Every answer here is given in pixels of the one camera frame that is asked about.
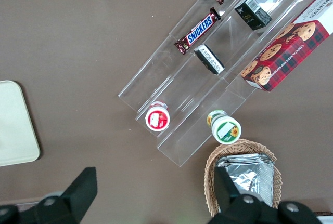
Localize red tartan cookie box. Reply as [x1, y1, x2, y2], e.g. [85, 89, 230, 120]
[240, 0, 333, 93]

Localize red lid yogurt cup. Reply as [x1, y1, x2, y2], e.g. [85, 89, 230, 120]
[145, 100, 171, 132]

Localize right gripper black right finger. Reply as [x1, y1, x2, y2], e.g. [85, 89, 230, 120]
[207, 165, 320, 224]

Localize green lid yogurt cup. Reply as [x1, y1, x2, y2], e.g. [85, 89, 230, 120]
[206, 109, 242, 145]

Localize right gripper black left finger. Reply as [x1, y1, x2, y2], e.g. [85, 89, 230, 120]
[0, 166, 98, 224]

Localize silver foil packets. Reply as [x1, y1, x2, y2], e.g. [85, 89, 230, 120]
[214, 153, 275, 207]

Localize small black box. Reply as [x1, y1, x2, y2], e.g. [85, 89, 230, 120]
[234, 0, 273, 31]
[193, 44, 225, 75]

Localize beige rectangular tray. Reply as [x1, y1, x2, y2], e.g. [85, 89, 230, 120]
[0, 80, 41, 168]

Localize oval wicker basket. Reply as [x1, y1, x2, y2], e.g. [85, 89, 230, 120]
[203, 138, 283, 217]

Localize clear acrylic stepped shelf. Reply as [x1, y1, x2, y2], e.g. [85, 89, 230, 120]
[117, 0, 333, 168]

